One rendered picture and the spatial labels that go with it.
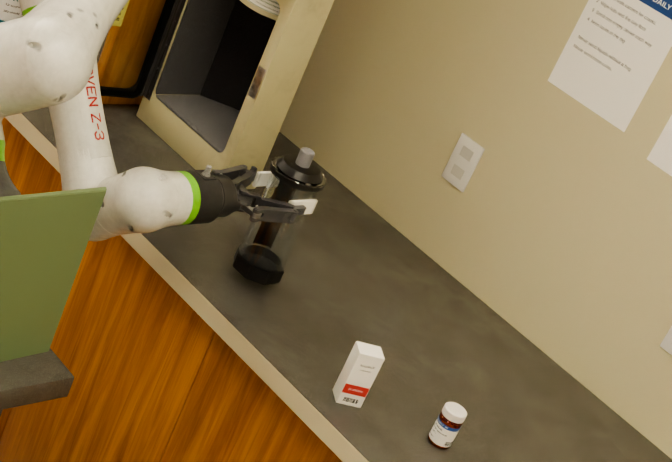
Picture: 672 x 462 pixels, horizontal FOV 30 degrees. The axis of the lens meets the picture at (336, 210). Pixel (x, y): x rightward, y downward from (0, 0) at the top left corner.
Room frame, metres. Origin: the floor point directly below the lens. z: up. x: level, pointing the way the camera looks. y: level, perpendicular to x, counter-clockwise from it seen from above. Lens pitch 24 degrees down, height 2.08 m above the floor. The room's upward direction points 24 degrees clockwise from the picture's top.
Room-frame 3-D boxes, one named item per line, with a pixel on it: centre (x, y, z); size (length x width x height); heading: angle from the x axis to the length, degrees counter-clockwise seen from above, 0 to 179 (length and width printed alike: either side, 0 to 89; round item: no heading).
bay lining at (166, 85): (2.60, 0.30, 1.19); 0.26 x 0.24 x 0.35; 54
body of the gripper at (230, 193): (1.97, 0.19, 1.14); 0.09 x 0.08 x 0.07; 144
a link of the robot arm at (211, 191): (1.91, 0.23, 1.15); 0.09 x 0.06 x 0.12; 54
